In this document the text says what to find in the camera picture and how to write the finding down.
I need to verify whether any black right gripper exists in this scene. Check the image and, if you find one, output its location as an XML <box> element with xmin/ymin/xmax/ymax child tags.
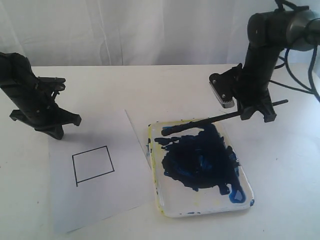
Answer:
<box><xmin>234</xmin><ymin>63</ymin><xmax>277</xmax><ymax>123</ymax></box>

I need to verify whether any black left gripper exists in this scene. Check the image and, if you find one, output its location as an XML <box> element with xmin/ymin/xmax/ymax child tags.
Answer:
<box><xmin>9</xmin><ymin>87</ymin><xmax>82</xmax><ymax>140</ymax></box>

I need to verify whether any black paintbrush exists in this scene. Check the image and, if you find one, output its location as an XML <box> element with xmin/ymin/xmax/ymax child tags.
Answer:
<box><xmin>161</xmin><ymin>99</ymin><xmax>289</xmax><ymax>136</ymax></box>

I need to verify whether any white paper with square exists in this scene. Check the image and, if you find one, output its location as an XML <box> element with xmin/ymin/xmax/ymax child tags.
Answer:
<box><xmin>48</xmin><ymin>110</ymin><xmax>154</xmax><ymax>234</ymax></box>

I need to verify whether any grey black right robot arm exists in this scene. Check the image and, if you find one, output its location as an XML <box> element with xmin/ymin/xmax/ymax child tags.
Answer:
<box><xmin>233</xmin><ymin>7</ymin><xmax>320</xmax><ymax>123</ymax></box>

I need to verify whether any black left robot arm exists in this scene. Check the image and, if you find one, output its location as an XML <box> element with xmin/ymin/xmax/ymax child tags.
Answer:
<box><xmin>0</xmin><ymin>52</ymin><xmax>82</xmax><ymax>140</ymax></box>

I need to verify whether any white paint tray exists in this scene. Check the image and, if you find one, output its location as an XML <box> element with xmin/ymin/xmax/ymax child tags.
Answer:
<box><xmin>148</xmin><ymin>120</ymin><xmax>255</xmax><ymax>218</ymax></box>

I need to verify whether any white backdrop curtain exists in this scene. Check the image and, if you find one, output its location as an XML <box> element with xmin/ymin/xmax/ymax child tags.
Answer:
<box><xmin>0</xmin><ymin>0</ymin><xmax>276</xmax><ymax>66</ymax></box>

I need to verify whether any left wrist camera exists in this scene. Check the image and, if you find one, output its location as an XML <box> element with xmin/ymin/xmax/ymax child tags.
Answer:
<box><xmin>36</xmin><ymin>77</ymin><xmax>66</xmax><ymax>98</ymax></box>

